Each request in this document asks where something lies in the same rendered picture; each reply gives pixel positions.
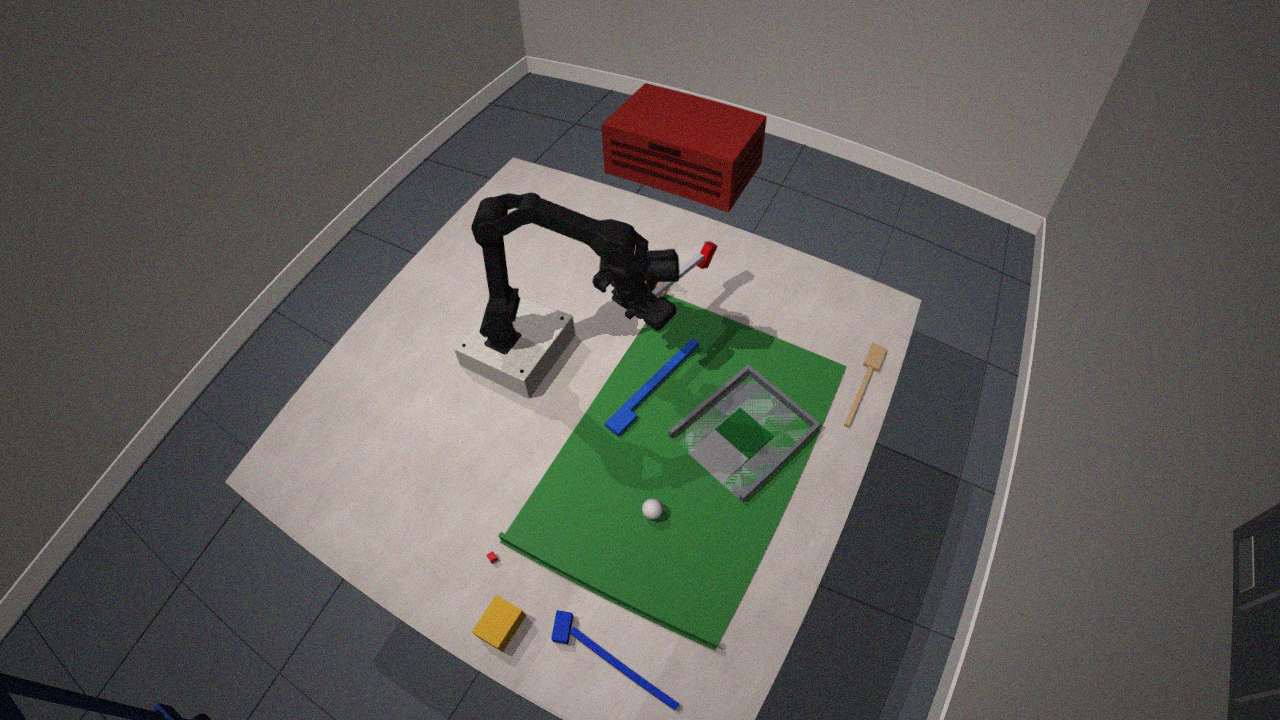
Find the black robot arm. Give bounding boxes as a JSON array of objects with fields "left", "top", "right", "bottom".
[{"left": 471, "top": 193, "right": 680, "bottom": 354}]

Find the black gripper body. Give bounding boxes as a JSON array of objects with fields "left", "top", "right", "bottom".
[{"left": 593, "top": 272, "right": 676, "bottom": 331}]

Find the yellow rectangular block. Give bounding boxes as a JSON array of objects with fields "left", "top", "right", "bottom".
[{"left": 472, "top": 596, "right": 526, "bottom": 652}]

